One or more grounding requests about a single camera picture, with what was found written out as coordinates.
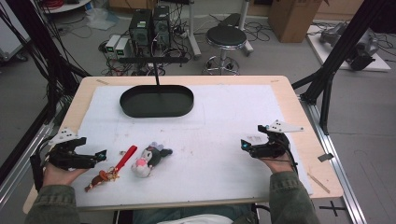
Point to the dark tape piece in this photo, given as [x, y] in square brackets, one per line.
[325, 157]

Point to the white power supply box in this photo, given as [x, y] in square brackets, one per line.
[112, 45]
[122, 48]

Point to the black oval tray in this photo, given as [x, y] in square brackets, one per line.
[157, 102]

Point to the grey robot device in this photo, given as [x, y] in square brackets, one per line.
[364, 46]

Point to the clear plastic bag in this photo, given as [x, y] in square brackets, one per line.
[101, 18]

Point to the black camera pole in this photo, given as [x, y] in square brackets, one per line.
[157, 74]

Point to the black computer tower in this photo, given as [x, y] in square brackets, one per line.
[161, 26]
[140, 31]

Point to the black power strip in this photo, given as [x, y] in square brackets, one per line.
[155, 60]

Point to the person's right hand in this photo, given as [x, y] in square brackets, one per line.
[281, 165]

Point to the white table mat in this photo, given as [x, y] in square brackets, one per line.
[202, 140]

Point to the black round stool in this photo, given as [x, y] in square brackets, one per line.
[226, 37]

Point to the white floor board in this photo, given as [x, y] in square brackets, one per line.
[320, 53]

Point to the thin wooden stick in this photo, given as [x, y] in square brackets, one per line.
[318, 183]

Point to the brown cardboard box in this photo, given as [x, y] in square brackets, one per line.
[292, 20]

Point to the white round table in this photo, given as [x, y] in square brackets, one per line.
[67, 5]

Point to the white desk leg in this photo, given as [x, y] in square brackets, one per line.
[194, 31]
[246, 28]

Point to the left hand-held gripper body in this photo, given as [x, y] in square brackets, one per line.
[67, 157]

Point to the black metal frame stand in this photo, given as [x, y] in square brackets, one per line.
[342, 53]
[46, 53]

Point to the white and black plush toy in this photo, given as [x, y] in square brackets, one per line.
[146, 161]

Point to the person's left hand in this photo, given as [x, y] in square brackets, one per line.
[56, 175]

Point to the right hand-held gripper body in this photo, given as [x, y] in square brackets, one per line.
[274, 146]

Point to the aluminium rail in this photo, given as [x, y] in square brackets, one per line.
[336, 161]
[21, 165]

